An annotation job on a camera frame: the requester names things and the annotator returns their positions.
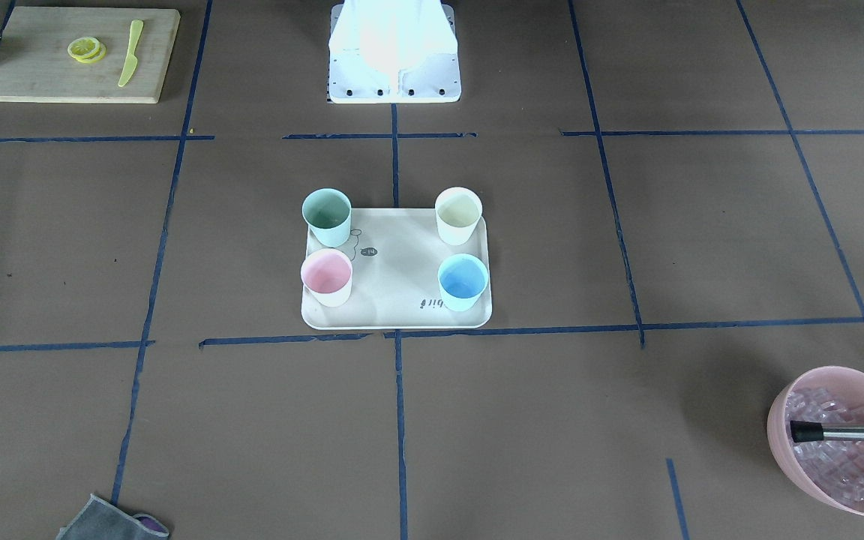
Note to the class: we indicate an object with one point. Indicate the blue cup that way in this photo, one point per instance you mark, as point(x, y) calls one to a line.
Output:
point(462, 279)

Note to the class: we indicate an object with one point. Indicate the cream yellow cup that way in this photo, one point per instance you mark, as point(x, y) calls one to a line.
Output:
point(457, 211)

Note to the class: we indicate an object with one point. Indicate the pink cup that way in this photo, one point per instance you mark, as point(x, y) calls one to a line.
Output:
point(327, 275)

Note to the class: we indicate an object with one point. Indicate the green cup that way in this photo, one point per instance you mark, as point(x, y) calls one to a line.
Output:
point(327, 213)

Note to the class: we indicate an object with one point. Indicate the cream rabbit tray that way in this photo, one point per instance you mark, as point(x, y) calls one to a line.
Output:
point(395, 255)

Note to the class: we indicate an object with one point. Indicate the yellow plastic knife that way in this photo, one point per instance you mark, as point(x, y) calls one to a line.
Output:
point(130, 58)

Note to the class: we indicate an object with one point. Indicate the metal tongs black tip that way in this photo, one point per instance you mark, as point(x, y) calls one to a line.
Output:
point(813, 431)

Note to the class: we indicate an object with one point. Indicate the lemon slices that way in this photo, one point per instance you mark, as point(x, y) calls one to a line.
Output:
point(86, 49)

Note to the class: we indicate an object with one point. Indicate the grey folded cloth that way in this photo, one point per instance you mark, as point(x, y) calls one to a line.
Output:
point(98, 519)

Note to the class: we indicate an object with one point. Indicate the clear ice cubes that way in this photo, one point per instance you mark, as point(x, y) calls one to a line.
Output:
point(837, 467)

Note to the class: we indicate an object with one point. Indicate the large pink bowl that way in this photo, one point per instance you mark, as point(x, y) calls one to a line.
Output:
point(842, 381)

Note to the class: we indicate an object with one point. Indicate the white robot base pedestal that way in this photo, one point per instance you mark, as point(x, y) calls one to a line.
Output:
point(393, 52)

